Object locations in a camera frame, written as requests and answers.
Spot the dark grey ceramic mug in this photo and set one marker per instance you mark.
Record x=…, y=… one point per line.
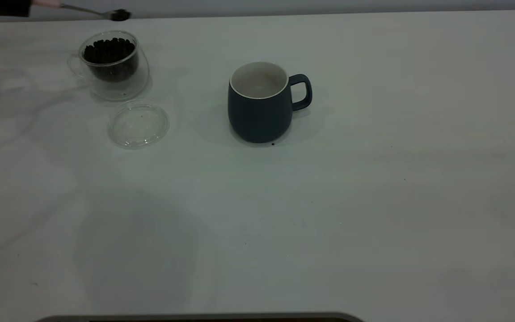
x=257, y=120

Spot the dark roasted coffee beans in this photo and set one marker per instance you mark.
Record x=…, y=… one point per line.
x=110, y=53

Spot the clear round glass lid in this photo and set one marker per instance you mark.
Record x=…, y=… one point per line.
x=137, y=129

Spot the clear double-wall glass cup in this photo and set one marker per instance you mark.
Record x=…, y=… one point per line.
x=121, y=91

